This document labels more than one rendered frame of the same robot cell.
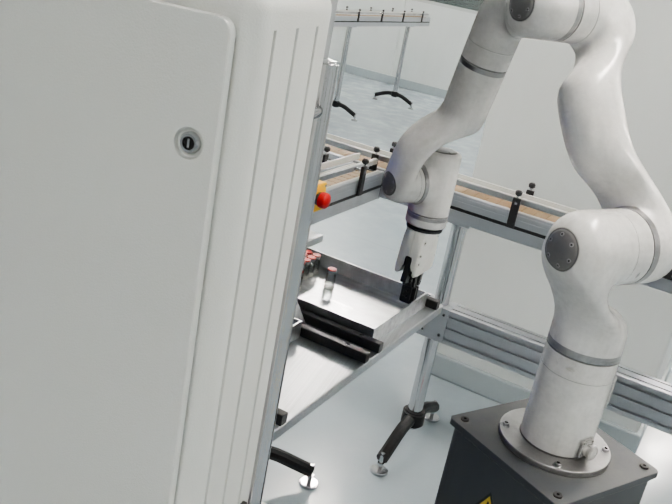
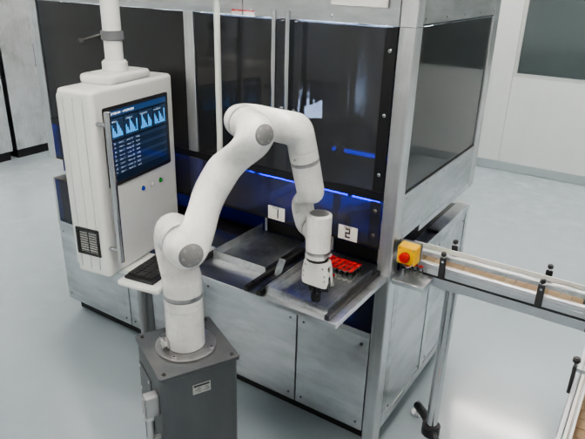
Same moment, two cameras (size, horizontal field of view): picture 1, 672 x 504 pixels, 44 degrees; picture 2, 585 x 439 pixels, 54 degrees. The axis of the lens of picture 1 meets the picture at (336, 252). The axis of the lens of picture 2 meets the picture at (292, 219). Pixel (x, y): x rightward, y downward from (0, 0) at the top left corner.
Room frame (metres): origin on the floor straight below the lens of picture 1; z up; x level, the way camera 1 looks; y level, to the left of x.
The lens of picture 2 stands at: (1.76, -1.91, 1.95)
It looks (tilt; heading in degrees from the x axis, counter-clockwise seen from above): 23 degrees down; 97
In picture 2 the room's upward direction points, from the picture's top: 2 degrees clockwise
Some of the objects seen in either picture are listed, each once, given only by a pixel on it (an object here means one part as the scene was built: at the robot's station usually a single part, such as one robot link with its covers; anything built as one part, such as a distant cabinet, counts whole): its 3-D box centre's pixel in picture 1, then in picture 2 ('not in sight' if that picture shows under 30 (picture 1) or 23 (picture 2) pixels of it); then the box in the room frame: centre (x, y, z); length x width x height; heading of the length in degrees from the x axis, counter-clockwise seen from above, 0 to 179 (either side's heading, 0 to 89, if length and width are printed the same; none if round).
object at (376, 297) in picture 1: (330, 289); (319, 280); (1.64, 0.00, 0.90); 0.34 x 0.26 x 0.04; 64
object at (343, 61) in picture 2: not in sight; (338, 106); (1.66, 0.23, 1.51); 0.43 x 0.01 x 0.59; 154
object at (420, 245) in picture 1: (419, 246); (317, 269); (1.64, -0.17, 1.03); 0.10 x 0.08 x 0.11; 154
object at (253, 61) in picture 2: not in sight; (240, 91); (1.25, 0.42, 1.51); 0.47 x 0.01 x 0.59; 154
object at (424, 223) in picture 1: (426, 218); (318, 253); (1.64, -0.17, 1.09); 0.09 x 0.08 x 0.03; 154
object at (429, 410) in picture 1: (410, 426); not in sight; (2.52, -0.37, 0.07); 0.50 x 0.08 x 0.14; 154
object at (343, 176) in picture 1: (311, 187); (493, 277); (2.29, 0.10, 0.92); 0.69 x 0.16 x 0.16; 154
